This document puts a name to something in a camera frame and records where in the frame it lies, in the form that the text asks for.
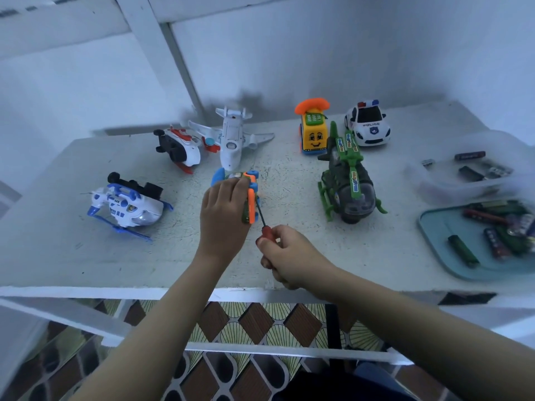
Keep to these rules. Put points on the red screwdriver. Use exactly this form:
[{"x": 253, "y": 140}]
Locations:
[{"x": 266, "y": 229}]

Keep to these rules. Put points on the black white toy car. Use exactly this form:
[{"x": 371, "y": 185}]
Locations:
[{"x": 368, "y": 125}]

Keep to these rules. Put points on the dark green toy helicopter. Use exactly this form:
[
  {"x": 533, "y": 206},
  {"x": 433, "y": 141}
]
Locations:
[{"x": 349, "y": 183}]

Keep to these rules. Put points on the white grey battery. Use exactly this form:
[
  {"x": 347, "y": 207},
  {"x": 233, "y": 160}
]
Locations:
[{"x": 497, "y": 169}]

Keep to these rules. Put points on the black red battery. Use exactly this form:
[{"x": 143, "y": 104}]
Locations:
[{"x": 469, "y": 155}]

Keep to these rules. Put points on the person's left forearm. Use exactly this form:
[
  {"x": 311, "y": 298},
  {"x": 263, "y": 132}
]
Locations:
[{"x": 146, "y": 334}]

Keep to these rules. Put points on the clear plastic container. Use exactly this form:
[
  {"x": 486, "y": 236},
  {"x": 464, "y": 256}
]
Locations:
[{"x": 468, "y": 167}]

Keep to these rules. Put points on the person's dark trousers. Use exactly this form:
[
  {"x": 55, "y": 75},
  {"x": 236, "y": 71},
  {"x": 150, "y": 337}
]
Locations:
[{"x": 343, "y": 386}]

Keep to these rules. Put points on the green battery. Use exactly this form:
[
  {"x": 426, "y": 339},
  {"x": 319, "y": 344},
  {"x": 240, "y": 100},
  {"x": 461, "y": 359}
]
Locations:
[{"x": 462, "y": 250}]

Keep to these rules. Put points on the white toy airplane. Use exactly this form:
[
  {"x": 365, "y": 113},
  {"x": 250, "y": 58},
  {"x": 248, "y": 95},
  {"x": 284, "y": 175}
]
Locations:
[{"x": 230, "y": 137}]

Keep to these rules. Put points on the pile of batteries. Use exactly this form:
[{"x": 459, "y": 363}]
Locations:
[{"x": 506, "y": 225}]

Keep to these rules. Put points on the white blue toy vehicle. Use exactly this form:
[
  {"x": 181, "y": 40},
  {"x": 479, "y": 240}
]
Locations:
[{"x": 125, "y": 206}]

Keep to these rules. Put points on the teal container lid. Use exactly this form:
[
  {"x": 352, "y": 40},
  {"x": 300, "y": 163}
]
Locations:
[{"x": 443, "y": 229}]

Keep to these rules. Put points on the yellow orange toy car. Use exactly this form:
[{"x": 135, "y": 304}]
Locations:
[{"x": 313, "y": 129}]

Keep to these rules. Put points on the person's left hand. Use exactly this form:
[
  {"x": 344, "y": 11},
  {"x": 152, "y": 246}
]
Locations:
[{"x": 221, "y": 225}]

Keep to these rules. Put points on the person's right forearm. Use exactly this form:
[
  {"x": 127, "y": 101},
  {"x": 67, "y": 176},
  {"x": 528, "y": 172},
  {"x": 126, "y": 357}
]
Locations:
[{"x": 426, "y": 338}]

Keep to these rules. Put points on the red white toy vehicle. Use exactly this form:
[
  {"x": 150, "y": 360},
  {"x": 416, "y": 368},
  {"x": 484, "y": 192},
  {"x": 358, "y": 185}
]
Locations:
[{"x": 180, "y": 150}]

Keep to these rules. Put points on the green orange toy car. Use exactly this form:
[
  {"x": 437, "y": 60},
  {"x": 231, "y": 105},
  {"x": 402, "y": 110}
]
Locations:
[{"x": 251, "y": 196}]

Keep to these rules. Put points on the person's right hand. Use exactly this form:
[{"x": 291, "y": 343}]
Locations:
[{"x": 292, "y": 259}]

